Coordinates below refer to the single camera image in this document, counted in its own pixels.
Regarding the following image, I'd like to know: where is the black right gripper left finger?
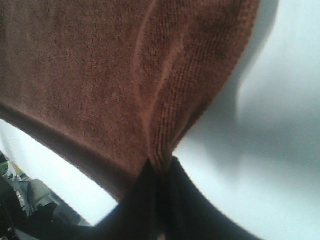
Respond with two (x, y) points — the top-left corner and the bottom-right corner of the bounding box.
(82, 160), (161, 240)

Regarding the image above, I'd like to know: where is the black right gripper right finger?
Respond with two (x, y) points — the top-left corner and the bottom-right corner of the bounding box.
(162, 157), (253, 240)

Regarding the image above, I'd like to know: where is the brown towel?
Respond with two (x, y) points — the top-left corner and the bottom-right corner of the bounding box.
(0, 0), (260, 200)

